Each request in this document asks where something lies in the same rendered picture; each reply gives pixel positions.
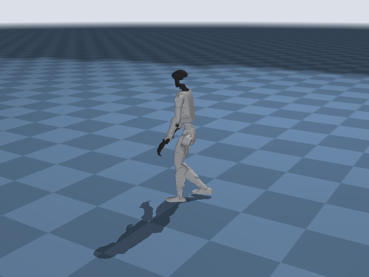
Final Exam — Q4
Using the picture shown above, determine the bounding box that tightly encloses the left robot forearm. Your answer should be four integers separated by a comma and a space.
164, 117, 177, 141

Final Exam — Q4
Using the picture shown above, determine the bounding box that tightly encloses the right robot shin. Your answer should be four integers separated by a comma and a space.
185, 166, 207, 190

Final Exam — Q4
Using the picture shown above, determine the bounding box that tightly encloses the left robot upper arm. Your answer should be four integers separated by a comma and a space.
174, 94, 185, 125

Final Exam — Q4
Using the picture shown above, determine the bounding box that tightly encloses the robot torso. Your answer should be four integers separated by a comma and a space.
176, 88, 196, 142

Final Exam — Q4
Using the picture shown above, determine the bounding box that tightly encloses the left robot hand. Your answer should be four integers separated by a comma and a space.
157, 138, 170, 156

